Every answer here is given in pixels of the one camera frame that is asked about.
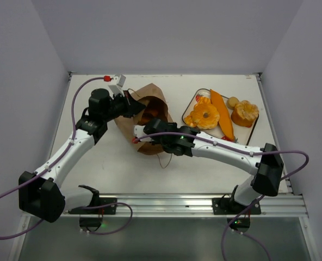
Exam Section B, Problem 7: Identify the aluminium mounting rail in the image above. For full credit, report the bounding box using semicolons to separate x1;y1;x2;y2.
60;192;306;218

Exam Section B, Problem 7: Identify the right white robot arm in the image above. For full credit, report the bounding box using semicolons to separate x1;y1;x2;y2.
133;118;284;215

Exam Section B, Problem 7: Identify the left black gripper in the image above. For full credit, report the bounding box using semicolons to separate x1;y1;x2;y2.
102;90;146;122

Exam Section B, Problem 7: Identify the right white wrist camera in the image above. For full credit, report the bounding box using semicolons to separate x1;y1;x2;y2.
132;125;146;144

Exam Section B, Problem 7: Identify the strawberry pattern tray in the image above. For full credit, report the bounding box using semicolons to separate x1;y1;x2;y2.
182;88;259;146

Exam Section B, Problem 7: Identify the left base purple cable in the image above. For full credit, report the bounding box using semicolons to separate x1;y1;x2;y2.
82;201;133;235

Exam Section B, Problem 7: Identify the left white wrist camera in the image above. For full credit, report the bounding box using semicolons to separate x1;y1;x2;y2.
108;74;126;96

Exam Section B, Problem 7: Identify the flower ring fake bread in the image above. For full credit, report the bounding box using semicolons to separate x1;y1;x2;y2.
191;103;220;129

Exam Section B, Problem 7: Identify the round orange fake bread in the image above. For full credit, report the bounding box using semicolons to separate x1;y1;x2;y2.
139;104;159;125

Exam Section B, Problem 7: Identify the braided yellow fake bread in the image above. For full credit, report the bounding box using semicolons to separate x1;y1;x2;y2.
184;96;218;129

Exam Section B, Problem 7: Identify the small round pale bun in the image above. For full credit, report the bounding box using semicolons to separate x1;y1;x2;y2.
226;97;239;110

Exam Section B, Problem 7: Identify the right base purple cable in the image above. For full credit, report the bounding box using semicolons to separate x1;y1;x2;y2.
221;195;272;261

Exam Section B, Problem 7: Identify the brown paper bag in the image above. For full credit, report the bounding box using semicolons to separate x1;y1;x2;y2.
114;83;173;157

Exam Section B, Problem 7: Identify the tall orange fake muffin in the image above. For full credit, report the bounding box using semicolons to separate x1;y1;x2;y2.
231;100;259;128

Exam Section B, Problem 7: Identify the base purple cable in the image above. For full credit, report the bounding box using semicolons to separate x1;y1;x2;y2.
221;195;272;261
82;201;133;235

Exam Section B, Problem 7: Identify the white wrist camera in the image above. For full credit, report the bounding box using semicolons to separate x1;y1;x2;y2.
108;74;126;96
132;125;146;144

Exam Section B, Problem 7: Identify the long orange fake baguette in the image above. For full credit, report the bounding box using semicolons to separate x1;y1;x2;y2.
210;89;234;141

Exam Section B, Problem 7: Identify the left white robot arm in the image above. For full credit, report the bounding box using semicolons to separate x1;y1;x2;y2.
18;89;146;222

